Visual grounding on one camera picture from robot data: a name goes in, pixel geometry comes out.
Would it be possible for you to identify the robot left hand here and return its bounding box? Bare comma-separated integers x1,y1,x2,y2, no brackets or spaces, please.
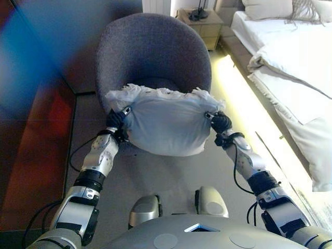
105,105,134,130

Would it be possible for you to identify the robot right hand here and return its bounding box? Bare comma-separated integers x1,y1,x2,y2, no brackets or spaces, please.
204,110,233,134

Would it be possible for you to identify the white fringed cushion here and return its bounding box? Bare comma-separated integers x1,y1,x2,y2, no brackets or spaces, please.
105,82,226,157

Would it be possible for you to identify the silver robot right leg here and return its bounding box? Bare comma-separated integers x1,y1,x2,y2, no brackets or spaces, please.
194,186,229,218

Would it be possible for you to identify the silver robot leg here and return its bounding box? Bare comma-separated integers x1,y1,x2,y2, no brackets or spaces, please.
128,194,163,230
194,186,229,218

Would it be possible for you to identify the grey fabric armchair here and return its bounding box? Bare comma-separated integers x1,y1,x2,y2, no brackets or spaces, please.
95,12,212,115

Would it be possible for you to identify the glossy dark reflective cabinet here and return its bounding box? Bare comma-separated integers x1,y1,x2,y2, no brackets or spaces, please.
0,0,78,231

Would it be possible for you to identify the silver robot left leg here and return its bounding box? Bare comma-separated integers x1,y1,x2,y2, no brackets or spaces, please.
128,194,163,230

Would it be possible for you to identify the bed with white duvet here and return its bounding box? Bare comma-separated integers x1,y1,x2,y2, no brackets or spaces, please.
230,10,332,192

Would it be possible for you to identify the light wooden nightstand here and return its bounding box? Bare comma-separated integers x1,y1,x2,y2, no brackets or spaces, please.
176,9,224,51

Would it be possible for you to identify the black table lamp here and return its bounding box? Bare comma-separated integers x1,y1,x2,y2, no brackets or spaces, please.
188,0,210,21

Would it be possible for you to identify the grey robot torso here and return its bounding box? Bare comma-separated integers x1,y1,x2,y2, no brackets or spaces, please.
100,214,307,249

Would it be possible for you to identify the plain beige bed pillow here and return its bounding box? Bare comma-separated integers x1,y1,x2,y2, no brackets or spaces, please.
241,0,294,21

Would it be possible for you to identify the pale textured rug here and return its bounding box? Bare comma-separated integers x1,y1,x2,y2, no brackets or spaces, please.
298,186,332,229

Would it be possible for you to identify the tasselled beige bed pillow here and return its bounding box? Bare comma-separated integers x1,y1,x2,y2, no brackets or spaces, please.
285,0,332,26

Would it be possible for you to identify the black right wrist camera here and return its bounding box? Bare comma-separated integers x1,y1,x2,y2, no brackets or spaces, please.
214,132,229,147

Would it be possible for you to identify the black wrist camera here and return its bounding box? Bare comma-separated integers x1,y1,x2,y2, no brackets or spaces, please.
214,132,229,147
115,128,130,143

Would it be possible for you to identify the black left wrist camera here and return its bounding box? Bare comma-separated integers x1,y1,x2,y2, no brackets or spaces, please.
115,128,130,143

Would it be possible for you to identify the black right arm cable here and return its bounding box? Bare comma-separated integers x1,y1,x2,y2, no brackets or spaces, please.
233,145,257,224

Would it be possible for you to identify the grey bed frame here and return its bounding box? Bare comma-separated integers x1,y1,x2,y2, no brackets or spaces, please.
220,25,312,182

